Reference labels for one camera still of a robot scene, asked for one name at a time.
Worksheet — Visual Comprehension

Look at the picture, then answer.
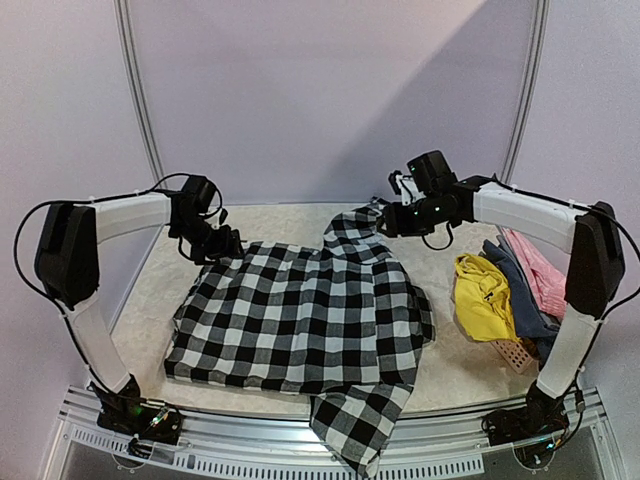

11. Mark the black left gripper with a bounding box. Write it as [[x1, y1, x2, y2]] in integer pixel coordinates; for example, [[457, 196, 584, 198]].
[[172, 215, 245, 265]]

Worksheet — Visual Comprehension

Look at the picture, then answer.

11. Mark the black white checkered shirt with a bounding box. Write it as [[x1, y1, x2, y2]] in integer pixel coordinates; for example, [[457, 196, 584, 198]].
[[164, 202, 435, 477]]

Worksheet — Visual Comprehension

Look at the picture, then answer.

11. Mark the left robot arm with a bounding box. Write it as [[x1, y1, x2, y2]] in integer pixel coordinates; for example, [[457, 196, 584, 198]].
[[34, 175, 244, 394]]

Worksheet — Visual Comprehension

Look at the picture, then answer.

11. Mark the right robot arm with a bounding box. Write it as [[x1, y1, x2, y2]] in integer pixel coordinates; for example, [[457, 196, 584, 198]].
[[383, 151, 625, 436]]

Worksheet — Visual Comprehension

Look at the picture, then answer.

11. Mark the pink laundry basket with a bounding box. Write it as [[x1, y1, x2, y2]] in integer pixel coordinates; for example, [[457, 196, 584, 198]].
[[491, 340, 534, 374]]

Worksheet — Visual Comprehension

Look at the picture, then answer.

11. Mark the yellow garment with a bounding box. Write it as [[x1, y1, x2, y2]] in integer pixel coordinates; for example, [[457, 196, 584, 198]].
[[453, 254, 519, 342]]

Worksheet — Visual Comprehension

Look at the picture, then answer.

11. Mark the pink garment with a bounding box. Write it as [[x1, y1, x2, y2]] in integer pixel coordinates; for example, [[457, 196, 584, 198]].
[[503, 229, 567, 320]]

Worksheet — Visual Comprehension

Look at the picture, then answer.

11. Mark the navy blue garment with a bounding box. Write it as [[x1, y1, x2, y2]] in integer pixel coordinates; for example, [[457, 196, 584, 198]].
[[483, 235, 560, 366]]

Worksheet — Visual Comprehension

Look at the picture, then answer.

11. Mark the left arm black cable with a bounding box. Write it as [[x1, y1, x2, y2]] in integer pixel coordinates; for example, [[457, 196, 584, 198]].
[[12, 172, 229, 301]]

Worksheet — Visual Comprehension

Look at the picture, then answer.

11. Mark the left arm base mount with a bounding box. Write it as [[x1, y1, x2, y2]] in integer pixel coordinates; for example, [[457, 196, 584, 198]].
[[89, 375, 184, 446]]

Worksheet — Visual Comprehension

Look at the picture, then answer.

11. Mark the aluminium front rail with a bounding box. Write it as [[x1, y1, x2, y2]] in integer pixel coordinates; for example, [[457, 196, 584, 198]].
[[47, 390, 622, 479]]

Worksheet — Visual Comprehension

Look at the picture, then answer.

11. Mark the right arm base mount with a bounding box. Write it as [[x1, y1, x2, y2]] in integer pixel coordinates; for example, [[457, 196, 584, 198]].
[[481, 397, 574, 450]]

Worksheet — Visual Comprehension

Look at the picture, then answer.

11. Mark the right corner wall post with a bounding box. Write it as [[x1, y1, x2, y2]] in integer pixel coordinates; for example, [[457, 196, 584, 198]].
[[499, 0, 550, 184]]

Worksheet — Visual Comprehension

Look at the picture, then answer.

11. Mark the corner wall post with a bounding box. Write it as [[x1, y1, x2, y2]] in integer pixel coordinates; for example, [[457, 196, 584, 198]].
[[114, 0, 164, 180], [499, 0, 550, 184]]

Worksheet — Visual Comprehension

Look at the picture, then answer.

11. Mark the left corner wall post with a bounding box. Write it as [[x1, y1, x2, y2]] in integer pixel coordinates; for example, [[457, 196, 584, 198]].
[[114, 0, 164, 180]]

